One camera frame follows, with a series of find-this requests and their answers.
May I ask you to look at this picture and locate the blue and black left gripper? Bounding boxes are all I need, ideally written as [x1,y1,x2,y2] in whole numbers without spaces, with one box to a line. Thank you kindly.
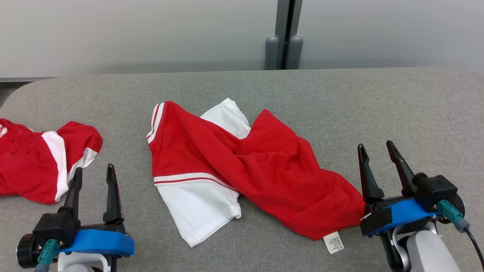
[57,164,135,257]

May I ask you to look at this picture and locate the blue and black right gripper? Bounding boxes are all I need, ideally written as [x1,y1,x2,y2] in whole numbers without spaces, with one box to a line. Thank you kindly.
[357,141,441,238]

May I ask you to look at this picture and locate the red shorts with white stripe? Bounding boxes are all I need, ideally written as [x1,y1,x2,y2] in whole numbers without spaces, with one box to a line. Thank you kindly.
[0,118,103,204]

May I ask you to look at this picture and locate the red and white jersey shirt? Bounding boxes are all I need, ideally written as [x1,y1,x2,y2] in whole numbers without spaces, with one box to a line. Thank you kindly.
[147,97,366,254]

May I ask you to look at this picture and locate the black left cable teal plug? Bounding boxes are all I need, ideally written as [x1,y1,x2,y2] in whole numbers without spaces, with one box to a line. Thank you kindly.
[33,239,60,272]

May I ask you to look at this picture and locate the black cable teal plug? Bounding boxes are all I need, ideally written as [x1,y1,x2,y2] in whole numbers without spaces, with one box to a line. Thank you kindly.
[437,200,484,267]
[33,239,60,272]

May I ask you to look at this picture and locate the black right cable teal plug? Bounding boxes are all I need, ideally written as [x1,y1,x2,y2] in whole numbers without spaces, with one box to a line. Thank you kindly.
[437,200,484,267]

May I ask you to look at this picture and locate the grey rounded post cap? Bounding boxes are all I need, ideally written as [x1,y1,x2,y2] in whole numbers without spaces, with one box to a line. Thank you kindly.
[265,36,279,70]
[287,35,304,70]

